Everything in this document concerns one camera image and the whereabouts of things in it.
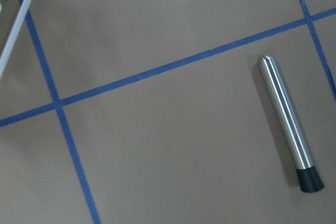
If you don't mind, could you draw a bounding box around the steel muddler black tip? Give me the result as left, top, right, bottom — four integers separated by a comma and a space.
259, 55, 324, 193

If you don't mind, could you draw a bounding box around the white wire cup rack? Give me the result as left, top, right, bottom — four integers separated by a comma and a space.
1, 0, 32, 78

